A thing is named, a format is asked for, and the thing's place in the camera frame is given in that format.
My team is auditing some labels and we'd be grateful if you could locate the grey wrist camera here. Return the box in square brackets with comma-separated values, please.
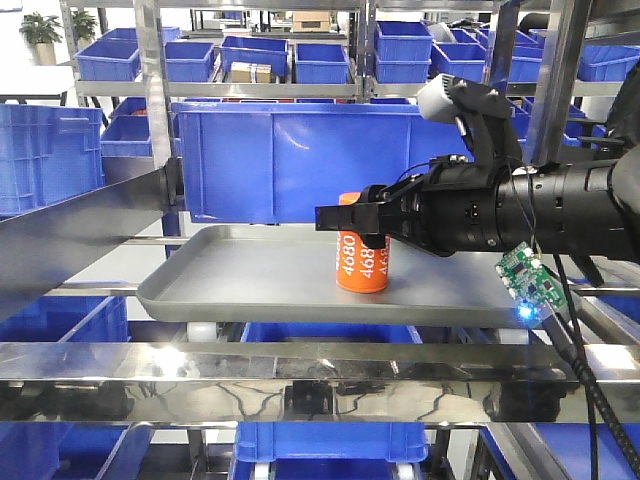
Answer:
[417, 74, 522, 166]

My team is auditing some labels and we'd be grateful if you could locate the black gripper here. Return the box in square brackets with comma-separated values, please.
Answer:
[315, 154, 505, 257]

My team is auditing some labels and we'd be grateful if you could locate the cardboard box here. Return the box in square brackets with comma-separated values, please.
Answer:
[231, 62, 272, 84]

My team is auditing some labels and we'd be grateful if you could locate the large blue bin behind tray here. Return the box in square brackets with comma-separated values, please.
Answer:
[173, 102, 467, 224]

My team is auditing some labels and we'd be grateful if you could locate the orange cylindrical capacitor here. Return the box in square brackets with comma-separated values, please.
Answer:
[335, 192, 391, 295]

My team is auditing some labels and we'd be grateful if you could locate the green circuit board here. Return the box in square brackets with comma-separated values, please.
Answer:
[495, 242, 567, 329]

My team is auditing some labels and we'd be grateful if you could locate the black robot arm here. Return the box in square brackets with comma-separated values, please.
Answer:
[315, 148, 639, 262]

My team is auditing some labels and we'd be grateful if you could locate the steel front shelf rail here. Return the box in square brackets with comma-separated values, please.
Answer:
[0, 341, 640, 426]

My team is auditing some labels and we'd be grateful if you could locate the black cable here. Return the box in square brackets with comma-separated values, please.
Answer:
[542, 252, 640, 480]

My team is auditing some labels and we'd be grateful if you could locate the grey metal tray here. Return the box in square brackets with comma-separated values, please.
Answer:
[137, 224, 526, 329]

